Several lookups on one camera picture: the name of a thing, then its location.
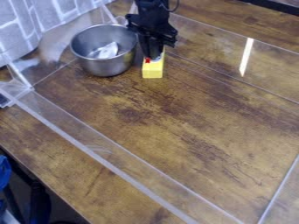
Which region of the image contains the grey brick pattern cloth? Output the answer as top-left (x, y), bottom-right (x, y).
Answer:
top-left (0, 0), bottom-right (115, 67)

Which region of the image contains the black table leg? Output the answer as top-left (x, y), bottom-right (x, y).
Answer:
top-left (30, 181), bottom-right (52, 224)

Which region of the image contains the yellow butter block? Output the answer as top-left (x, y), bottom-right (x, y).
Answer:
top-left (142, 52), bottom-right (165, 79)

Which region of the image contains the clear acrylic enclosure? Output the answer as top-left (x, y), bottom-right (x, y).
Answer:
top-left (0, 0), bottom-right (299, 224)

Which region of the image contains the blue object at table edge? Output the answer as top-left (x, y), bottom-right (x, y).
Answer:
top-left (0, 156), bottom-right (12, 219)

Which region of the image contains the stainless steel bowl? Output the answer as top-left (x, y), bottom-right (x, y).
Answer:
top-left (70, 24), bottom-right (138, 77)

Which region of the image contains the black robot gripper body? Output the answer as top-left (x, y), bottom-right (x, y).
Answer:
top-left (126, 0), bottom-right (179, 37)

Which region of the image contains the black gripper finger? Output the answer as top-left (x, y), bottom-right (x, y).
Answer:
top-left (150, 37), bottom-right (175, 60)
top-left (138, 32), bottom-right (153, 58)

